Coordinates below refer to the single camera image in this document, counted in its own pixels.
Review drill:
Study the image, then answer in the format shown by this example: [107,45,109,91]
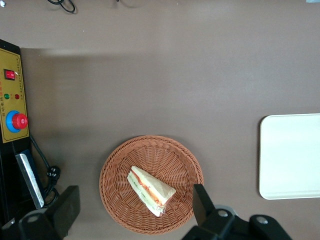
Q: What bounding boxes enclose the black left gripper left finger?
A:
[1,185,82,240]

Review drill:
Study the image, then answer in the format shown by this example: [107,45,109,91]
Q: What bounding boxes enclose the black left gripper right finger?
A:
[183,183,292,240]

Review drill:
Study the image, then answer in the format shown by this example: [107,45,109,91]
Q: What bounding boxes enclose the triangular sandwich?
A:
[126,165,177,218]

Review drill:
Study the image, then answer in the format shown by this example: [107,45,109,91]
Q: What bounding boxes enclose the round brown wicker basket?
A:
[99,135,205,235]

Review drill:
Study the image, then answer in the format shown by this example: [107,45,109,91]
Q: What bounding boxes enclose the beige rectangular plastic tray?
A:
[259,113,320,201]

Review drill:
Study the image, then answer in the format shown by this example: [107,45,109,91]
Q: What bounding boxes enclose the silver metal bar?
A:
[14,152,46,210]

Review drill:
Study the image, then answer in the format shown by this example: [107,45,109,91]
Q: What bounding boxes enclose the black appliance with yellow panel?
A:
[0,38,47,229]

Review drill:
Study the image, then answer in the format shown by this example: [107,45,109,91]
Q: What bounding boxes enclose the black power cable with plug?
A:
[29,134,61,209]

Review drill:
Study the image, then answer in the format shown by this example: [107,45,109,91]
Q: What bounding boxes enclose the black looped cables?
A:
[46,0,76,14]

